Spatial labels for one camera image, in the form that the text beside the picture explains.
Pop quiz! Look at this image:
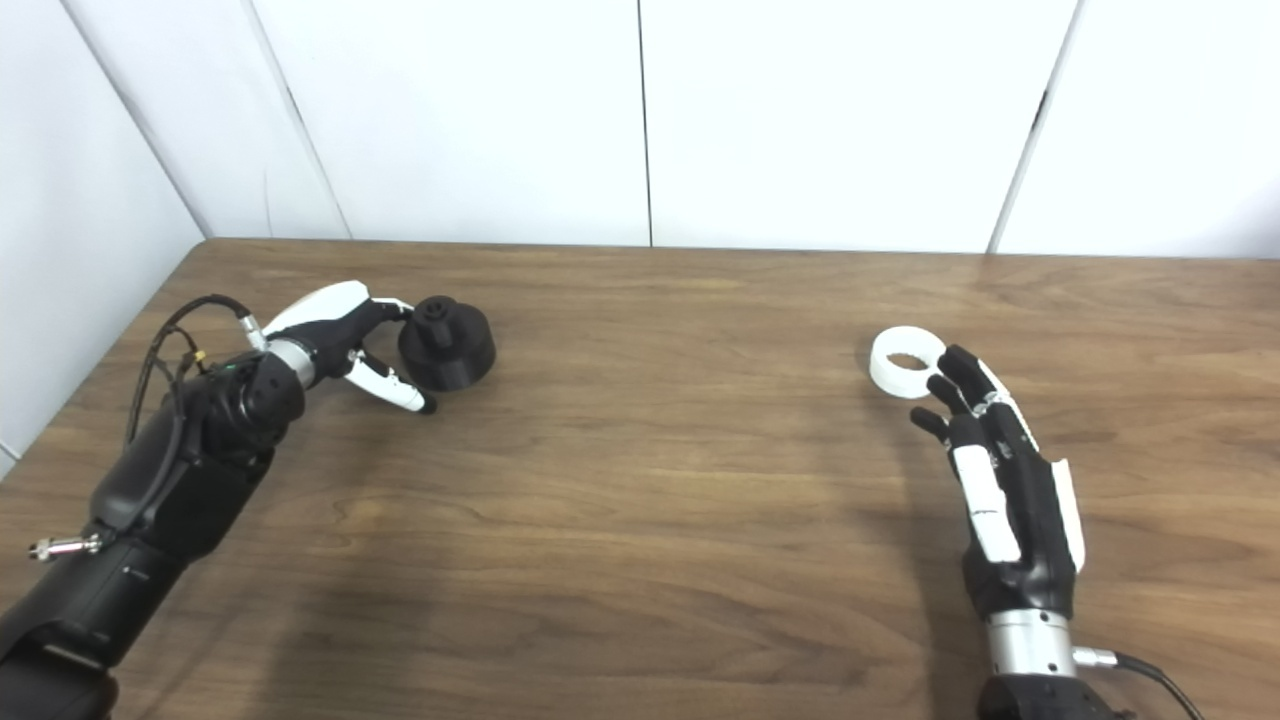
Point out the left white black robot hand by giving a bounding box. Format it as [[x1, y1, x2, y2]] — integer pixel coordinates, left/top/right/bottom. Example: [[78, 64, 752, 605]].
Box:
[[262, 281, 438, 416]]

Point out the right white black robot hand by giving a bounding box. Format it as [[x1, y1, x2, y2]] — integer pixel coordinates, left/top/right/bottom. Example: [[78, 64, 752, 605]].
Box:
[[910, 345, 1086, 621]]

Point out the round black plastic part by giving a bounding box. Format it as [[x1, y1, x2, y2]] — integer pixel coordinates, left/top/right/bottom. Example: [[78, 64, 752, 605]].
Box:
[[398, 296, 497, 391]]

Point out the white plastic ring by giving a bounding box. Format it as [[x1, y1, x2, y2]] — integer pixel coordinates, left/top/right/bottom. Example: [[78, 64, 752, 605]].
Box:
[[869, 327, 946, 400]]

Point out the thin wire with yellow connector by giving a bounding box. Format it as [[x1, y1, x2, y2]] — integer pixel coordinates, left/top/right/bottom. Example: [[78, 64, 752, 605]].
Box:
[[150, 328, 209, 383]]

